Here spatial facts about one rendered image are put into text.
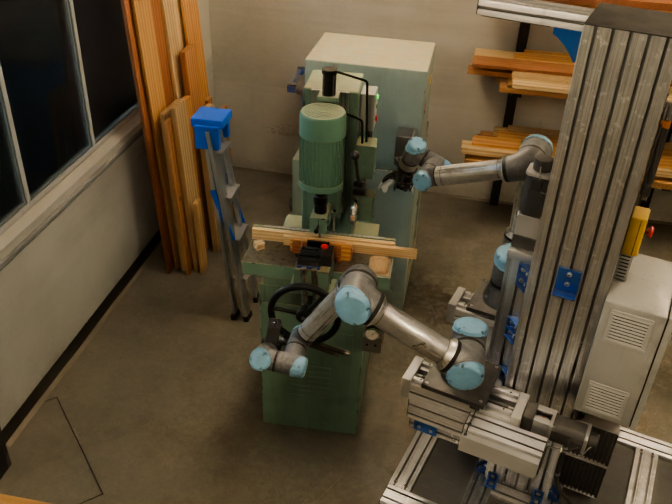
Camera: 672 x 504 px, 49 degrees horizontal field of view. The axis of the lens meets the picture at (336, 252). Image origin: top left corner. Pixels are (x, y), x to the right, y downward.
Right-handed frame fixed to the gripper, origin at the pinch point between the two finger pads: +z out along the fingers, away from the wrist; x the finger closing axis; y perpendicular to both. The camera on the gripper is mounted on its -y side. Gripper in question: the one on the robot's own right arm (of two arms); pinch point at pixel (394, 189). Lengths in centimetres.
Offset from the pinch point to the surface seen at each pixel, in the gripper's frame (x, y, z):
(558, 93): 124, -100, 42
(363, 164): -17.6, -0.3, -16.8
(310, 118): -45, 3, -48
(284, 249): -49, 26, 9
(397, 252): -3.8, 32.8, -2.1
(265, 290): -56, 41, 16
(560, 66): 128, -118, 38
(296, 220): -38, -5, 35
